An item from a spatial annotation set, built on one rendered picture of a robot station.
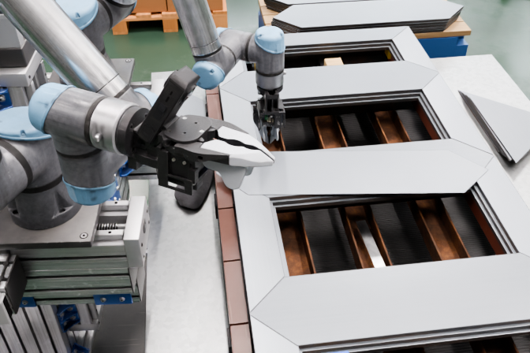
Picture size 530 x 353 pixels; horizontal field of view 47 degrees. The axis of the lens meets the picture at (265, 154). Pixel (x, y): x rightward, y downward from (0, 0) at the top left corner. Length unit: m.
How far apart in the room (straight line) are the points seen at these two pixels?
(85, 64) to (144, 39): 3.13
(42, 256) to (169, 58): 2.62
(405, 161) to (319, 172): 0.25
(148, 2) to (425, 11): 2.10
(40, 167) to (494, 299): 0.99
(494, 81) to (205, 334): 1.40
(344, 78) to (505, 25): 2.57
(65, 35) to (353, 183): 0.91
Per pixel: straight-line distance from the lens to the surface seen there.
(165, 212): 1.83
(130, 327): 2.17
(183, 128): 0.82
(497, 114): 2.13
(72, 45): 1.02
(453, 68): 2.41
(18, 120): 1.25
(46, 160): 1.25
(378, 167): 1.72
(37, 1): 1.03
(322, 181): 1.66
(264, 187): 1.63
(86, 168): 0.94
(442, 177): 1.73
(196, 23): 1.46
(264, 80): 1.61
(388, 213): 2.03
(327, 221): 1.98
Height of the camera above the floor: 1.95
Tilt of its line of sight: 39 degrees down
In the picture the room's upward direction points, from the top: straight up
